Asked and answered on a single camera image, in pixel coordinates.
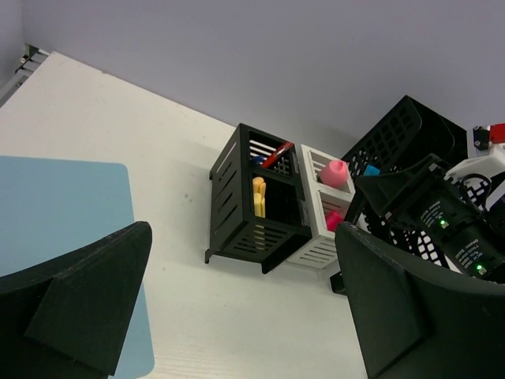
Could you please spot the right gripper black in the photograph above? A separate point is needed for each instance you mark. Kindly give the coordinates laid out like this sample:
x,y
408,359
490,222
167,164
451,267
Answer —
x,y
419,198

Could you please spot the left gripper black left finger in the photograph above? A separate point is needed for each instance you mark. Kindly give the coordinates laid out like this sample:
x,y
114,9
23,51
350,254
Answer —
x,y
69,316

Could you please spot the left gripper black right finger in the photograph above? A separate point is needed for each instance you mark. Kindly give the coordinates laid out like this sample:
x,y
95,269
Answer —
x,y
414,319

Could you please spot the blue cap black highlighter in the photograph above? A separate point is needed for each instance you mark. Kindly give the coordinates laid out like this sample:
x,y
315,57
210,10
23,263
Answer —
x,y
371,170

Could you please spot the pink glue bottle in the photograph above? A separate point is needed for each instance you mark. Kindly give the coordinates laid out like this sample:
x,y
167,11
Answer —
x,y
334,174

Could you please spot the pink cap black highlighter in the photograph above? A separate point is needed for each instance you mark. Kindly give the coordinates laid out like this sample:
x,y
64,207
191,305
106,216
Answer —
x,y
333,219

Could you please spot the red pen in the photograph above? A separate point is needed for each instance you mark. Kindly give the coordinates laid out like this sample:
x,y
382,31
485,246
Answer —
x,y
285,147

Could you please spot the yellow highlighter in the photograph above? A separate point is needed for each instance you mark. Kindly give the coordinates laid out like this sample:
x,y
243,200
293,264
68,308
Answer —
x,y
261,191

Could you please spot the white pen holder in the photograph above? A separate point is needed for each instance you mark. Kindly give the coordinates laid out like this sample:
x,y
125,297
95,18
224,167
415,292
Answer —
x,y
320,253

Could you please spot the black magazine file rack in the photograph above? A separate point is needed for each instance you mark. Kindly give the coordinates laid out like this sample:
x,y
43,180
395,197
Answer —
x,y
402,137

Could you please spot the blue clipboard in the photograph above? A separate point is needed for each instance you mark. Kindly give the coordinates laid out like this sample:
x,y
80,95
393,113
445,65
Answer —
x,y
50,207

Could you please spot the black pen holder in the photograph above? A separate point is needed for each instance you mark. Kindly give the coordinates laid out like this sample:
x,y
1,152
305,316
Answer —
x,y
235,231

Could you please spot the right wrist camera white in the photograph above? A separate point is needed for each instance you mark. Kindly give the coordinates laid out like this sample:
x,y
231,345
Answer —
x,y
485,161

